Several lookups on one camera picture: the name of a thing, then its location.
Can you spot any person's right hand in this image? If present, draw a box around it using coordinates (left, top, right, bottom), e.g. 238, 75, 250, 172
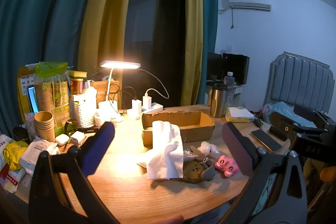
320, 165, 336, 182

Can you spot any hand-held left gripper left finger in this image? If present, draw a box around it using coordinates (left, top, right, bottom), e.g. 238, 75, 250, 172
28, 121, 120, 224

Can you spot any white desk lamp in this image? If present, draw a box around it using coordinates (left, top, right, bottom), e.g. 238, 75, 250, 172
98, 60, 141, 123

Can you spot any brown cardboard box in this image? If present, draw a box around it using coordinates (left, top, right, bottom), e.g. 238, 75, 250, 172
142, 105, 215, 146

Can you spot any wooden box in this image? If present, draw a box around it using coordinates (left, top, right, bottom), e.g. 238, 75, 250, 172
90, 79, 120, 109

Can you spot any white cable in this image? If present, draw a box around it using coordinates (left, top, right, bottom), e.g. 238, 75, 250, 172
136, 68, 170, 101

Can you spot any yellow snack packet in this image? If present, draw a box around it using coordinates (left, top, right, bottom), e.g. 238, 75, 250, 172
2, 140, 29, 171

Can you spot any red jar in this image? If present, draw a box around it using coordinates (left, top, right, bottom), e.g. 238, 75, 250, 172
70, 78, 85, 95

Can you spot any teal curtain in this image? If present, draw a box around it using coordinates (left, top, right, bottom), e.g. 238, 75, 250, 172
0, 0, 108, 131
199, 0, 219, 106

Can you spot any white plastic bag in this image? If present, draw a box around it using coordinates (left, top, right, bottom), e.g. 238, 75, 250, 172
197, 141, 221, 159

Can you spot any grey bed headboard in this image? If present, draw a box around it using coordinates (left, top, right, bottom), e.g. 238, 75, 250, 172
267, 51, 331, 112

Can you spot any black round lid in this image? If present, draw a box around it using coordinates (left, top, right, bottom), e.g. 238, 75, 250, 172
12, 126, 30, 141

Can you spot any small white charger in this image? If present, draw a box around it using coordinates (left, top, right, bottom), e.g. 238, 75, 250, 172
132, 99, 142, 115

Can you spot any small white shelf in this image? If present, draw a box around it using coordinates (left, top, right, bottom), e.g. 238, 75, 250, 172
230, 83, 247, 107

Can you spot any white adapter cube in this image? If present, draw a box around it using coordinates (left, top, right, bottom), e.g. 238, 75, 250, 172
69, 131, 86, 146
56, 134, 69, 146

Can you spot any clear water bottle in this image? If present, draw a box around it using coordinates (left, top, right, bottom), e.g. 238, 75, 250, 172
224, 71, 236, 106

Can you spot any white wipes packet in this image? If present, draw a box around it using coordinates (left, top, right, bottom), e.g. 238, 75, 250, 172
19, 138, 58, 175

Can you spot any dark glass window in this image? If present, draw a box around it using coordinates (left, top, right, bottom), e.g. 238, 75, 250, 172
122, 0, 189, 108

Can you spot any bagged sleeve of paper cups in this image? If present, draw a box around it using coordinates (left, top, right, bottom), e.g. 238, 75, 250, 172
34, 62, 71, 136

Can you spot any white air conditioner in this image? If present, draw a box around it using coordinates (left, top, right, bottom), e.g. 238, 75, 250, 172
221, 0, 272, 13

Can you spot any pink plush toy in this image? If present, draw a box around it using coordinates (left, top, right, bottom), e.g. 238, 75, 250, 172
215, 155, 240, 179

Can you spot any yellow green sponge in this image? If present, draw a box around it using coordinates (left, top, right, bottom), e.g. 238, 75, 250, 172
68, 70, 88, 80

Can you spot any white power strip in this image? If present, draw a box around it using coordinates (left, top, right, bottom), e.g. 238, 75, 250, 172
127, 103, 164, 117

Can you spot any yellow curtain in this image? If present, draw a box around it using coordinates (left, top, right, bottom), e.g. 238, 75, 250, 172
181, 0, 205, 107
77, 0, 143, 83

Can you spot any stack of brown paper cups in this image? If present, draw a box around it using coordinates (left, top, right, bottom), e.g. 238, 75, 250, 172
34, 111, 56, 143

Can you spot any yellow tissue pack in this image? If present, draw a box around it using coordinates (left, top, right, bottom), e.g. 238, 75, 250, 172
225, 107, 255, 124

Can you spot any grey dotted glove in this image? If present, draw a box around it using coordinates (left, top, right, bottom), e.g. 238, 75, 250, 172
199, 158, 217, 182

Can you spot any white towel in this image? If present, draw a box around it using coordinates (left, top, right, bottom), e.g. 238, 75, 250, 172
138, 120, 184, 179

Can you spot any light blue bedding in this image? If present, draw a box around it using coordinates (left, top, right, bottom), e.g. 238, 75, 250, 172
261, 101, 317, 128

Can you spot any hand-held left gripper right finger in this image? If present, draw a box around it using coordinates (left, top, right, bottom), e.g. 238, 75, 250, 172
221, 122, 308, 224

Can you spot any black cable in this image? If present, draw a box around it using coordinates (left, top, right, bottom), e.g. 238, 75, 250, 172
108, 83, 137, 104

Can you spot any stainless steel tumbler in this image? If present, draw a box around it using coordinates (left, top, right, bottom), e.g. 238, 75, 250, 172
209, 83, 232, 119

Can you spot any black monitor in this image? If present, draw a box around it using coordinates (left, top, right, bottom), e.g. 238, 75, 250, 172
207, 52, 250, 86

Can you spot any tall white charger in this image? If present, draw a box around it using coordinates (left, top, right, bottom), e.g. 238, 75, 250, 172
142, 93, 153, 109

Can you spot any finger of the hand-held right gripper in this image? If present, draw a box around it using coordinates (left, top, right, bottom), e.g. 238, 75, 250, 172
293, 105, 330, 123
270, 112, 326, 136

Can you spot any white perforated basket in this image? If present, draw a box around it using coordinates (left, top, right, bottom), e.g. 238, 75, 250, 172
69, 98, 97, 129

